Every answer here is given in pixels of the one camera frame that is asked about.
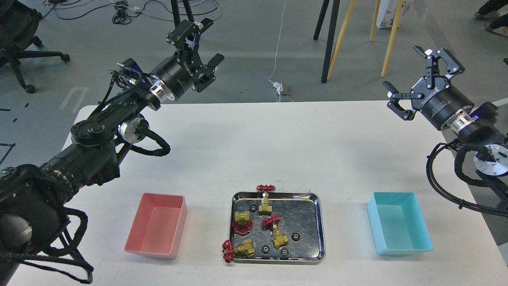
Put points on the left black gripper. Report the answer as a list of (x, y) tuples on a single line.
[(178, 74)]

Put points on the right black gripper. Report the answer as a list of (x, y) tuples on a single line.
[(442, 103)]

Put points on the brass valve red handle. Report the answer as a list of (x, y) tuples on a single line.
[(242, 223), (279, 239), (265, 206)]

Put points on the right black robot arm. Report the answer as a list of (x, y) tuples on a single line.
[(481, 149)]

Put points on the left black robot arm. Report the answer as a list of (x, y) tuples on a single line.
[(35, 223)]

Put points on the white cardboard box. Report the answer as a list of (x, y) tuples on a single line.
[(387, 12)]

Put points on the blue plastic box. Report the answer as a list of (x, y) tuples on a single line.
[(397, 224)]

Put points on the pink plastic box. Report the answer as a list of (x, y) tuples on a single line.
[(158, 225)]

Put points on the brass valve bottom left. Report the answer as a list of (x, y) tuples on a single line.
[(245, 249)]

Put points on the yellow wooden leg right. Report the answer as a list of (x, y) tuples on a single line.
[(391, 43)]

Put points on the yellow wooden leg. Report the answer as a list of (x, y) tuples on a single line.
[(391, 43), (341, 34), (374, 20)]

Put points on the yellow wooden leg middle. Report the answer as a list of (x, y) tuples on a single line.
[(374, 20)]

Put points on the yellow wooden leg left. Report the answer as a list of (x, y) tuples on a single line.
[(341, 34)]

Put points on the black stand leg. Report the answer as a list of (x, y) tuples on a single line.
[(331, 34)]

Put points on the black office chair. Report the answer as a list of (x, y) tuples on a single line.
[(18, 27)]

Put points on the metal tray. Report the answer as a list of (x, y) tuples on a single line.
[(300, 212)]

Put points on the brass valve top red handle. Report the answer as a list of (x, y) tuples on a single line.
[(265, 206)]

